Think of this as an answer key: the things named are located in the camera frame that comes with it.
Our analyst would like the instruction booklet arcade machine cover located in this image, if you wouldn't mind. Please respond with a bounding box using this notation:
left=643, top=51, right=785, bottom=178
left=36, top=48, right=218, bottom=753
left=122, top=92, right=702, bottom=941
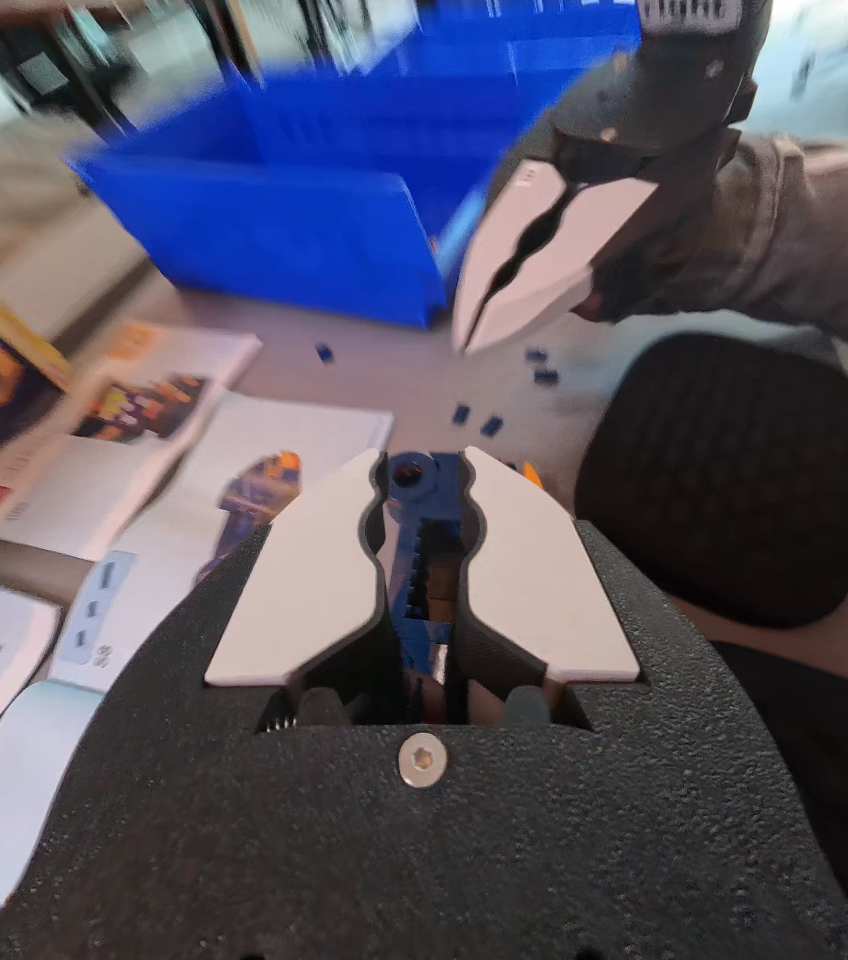
left=0, top=321, right=265, bottom=562

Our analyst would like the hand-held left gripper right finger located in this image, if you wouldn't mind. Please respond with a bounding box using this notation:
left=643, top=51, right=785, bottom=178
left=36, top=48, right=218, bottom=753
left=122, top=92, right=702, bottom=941
left=457, top=444, right=644, bottom=714

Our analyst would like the black bumpy cushion pad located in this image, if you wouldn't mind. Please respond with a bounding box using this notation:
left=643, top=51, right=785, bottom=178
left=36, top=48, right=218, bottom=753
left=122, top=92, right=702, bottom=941
left=572, top=332, right=848, bottom=631

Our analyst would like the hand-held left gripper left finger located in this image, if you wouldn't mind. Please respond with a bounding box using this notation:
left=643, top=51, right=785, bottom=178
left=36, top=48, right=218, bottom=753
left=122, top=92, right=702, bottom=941
left=203, top=447, right=395, bottom=714

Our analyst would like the open instruction booklet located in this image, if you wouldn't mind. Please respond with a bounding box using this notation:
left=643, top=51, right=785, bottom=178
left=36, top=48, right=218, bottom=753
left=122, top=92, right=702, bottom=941
left=0, top=390, right=396, bottom=954

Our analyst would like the blue plastic bin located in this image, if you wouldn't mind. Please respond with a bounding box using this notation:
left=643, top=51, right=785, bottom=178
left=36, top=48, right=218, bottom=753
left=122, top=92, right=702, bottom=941
left=67, top=71, right=486, bottom=331
left=416, top=0, right=644, bottom=196

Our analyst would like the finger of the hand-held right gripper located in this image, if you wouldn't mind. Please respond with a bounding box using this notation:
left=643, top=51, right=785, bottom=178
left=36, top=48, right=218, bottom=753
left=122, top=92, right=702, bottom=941
left=451, top=157, right=571, bottom=355
left=467, top=177, right=661, bottom=357

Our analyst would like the blue orange brick model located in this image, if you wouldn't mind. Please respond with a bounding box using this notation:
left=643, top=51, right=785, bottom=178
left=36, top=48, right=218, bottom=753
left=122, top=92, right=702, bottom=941
left=385, top=450, right=545, bottom=687

